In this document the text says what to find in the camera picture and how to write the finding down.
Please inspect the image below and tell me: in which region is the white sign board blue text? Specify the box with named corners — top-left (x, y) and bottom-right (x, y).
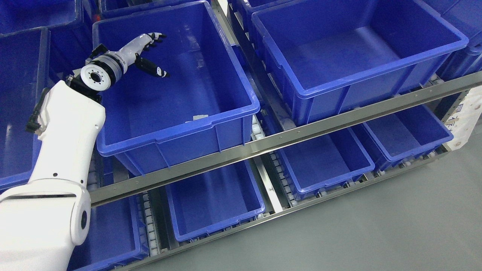
top-left (444, 86), bottom-right (482, 151)

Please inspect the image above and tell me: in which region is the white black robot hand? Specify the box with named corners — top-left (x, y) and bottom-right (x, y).
top-left (113, 32), bottom-right (170, 78)

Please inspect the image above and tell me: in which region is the large blue bin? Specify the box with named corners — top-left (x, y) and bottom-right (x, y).
top-left (93, 0), bottom-right (260, 176)
top-left (250, 0), bottom-right (469, 126)

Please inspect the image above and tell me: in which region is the blue bin far left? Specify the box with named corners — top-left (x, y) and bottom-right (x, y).
top-left (0, 27), bottom-right (50, 192)

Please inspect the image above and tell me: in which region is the lower blue bin left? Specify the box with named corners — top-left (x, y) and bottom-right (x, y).
top-left (67, 196), bottom-right (150, 271)

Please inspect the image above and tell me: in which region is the metal shelf rail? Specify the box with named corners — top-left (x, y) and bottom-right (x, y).
top-left (91, 72), bottom-right (482, 207)

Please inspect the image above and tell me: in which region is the blue bin top right corner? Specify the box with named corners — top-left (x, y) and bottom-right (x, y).
top-left (422, 0), bottom-right (482, 81)

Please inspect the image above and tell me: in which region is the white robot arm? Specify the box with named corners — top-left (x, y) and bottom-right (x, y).
top-left (1, 80), bottom-right (105, 271)

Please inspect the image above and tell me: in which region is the lower blue bin centre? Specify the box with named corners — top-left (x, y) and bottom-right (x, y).
top-left (165, 160), bottom-right (265, 242)

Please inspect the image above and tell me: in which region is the large blue bin centre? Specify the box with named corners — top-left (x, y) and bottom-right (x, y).
top-left (93, 0), bottom-right (260, 176)

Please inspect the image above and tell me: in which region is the large blue bin right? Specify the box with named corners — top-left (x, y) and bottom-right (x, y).
top-left (250, 0), bottom-right (469, 126)

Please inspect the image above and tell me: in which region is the lower blue bin far right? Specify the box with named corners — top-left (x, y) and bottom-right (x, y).
top-left (351, 105), bottom-right (453, 171)

